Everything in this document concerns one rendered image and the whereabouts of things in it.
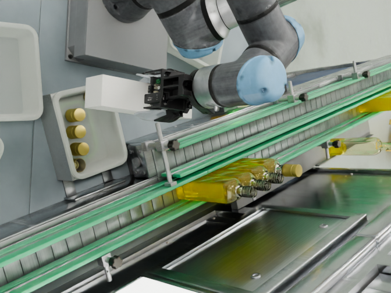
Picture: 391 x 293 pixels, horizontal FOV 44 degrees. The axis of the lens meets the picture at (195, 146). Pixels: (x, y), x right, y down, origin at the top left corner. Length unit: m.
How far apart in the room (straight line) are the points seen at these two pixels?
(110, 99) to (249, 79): 0.32
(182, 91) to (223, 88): 0.08
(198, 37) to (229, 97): 0.44
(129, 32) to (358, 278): 0.83
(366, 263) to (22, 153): 0.84
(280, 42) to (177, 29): 0.43
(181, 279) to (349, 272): 0.36
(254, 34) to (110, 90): 0.31
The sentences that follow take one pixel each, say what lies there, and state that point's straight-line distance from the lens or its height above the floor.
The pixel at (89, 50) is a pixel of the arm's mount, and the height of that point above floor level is 0.85.
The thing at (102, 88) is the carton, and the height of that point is 1.11.
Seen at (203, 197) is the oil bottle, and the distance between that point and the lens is 1.30.
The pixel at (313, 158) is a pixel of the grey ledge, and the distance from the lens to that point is 1.92.
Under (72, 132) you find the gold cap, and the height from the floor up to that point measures 0.80.
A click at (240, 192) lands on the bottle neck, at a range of 1.22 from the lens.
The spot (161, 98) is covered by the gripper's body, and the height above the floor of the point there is 1.23.
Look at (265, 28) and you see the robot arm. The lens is 0.82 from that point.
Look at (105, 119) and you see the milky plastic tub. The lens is 1.33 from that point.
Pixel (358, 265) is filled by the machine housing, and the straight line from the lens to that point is 1.12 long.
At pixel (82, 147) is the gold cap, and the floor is 0.81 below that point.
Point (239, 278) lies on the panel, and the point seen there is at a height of 1.22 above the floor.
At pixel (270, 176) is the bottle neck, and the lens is 1.30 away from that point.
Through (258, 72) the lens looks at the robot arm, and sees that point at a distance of 0.75.
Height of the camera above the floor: 1.90
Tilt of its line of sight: 46 degrees down
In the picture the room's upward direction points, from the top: 89 degrees clockwise
